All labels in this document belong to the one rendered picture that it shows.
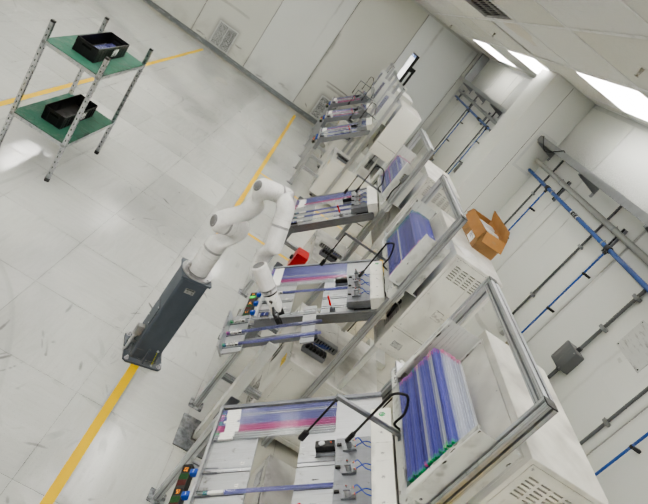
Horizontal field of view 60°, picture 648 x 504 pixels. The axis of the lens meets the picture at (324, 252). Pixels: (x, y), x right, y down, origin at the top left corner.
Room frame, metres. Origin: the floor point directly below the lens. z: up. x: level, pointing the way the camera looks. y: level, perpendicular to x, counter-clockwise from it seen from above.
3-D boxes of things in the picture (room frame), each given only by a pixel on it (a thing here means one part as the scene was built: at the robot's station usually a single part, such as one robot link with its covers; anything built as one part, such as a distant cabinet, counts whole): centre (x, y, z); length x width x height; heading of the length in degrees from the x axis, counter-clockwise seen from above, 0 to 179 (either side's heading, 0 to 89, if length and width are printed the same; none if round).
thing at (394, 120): (7.83, 0.45, 0.95); 1.36 x 0.82 x 1.90; 101
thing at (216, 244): (2.84, 0.48, 1.00); 0.19 x 0.12 x 0.24; 136
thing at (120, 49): (4.06, 2.31, 1.01); 0.57 x 0.17 x 0.11; 11
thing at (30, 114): (4.06, 2.31, 0.55); 0.91 x 0.46 x 1.10; 11
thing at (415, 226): (3.14, -0.37, 1.52); 0.51 x 0.13 x 0.27; 11
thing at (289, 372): (3.23, -0.48, 0.31); 0.70 x 0.65 x 0.62; 11
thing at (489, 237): (3.31, -0.65, 1.82); 0.68 x 0.30 x 0.20; 11
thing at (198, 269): (2.82, 0.51, 0.79); 0.19 x 0.19 x 0.18
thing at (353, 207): (4.60, -0.02, 0.66); 1.01 x 0.73 x 1.31; 101
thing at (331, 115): (9.25, 0.74, 0.95); 1.37 x 0.82 x 1.90; 101
